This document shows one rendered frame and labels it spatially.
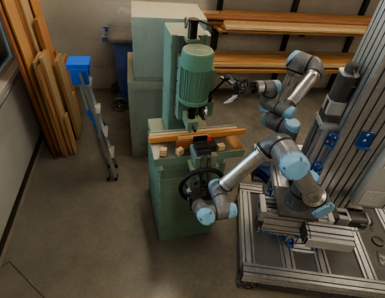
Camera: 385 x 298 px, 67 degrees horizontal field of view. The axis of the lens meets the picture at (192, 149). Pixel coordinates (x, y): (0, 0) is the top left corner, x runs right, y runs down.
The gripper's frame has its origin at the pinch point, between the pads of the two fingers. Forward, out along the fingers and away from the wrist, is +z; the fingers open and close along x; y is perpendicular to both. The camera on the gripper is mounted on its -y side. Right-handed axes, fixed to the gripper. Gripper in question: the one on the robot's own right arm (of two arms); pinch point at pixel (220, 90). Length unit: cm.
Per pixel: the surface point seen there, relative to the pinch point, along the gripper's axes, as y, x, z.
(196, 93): -2.4, 0.1, 13.8
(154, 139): -34, 19, 36
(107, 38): -158, -111, 58
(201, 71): 7.7, -8.5, 12.3
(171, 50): -10.3, -28.5, 22.7
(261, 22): -138, -120, -115
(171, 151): -29.1, 28.7, 26.9
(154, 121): -69, 1, 30
